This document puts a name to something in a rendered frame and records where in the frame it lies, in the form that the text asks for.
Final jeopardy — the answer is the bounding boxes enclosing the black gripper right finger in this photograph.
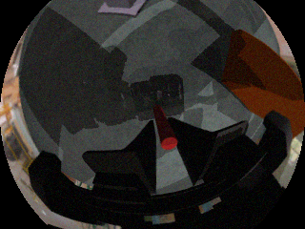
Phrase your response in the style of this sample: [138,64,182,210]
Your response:
[168,117,249,186]

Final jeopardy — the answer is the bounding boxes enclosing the red peg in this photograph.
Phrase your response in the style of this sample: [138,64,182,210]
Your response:
[153,106,178,150]

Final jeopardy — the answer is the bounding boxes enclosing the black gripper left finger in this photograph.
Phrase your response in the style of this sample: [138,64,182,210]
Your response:
[83,120,156,195]

